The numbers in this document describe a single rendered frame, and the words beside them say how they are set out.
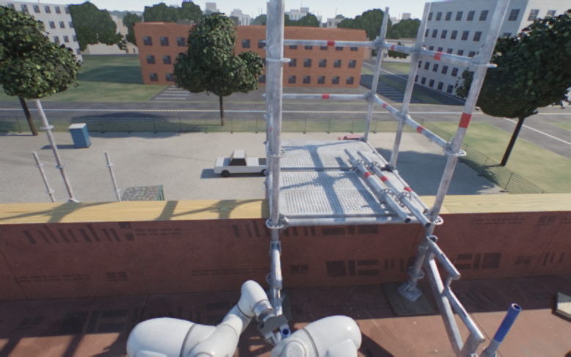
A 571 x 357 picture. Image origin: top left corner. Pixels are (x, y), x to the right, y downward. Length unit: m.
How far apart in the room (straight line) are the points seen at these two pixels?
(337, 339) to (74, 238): 1.89
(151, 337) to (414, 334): 1.85
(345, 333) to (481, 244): 1.89
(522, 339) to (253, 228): 2.03
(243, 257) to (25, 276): 1.56
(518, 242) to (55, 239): 3.44
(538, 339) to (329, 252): 1.55
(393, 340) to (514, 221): 1.29
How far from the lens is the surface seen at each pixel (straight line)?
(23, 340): 2.79
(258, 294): 1.54
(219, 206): 2.20
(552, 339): 2.99
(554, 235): 3.21
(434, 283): 2.33
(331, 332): 1.14
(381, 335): 2.40
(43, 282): 2.87
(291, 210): 2.02
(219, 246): 2.22
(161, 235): 2.23
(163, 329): 1.08
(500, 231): 2.85
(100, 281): 2.69
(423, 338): 2.50
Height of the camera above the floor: 1.90
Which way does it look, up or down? 28 degrees down
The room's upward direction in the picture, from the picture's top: 2 degrees clockwise
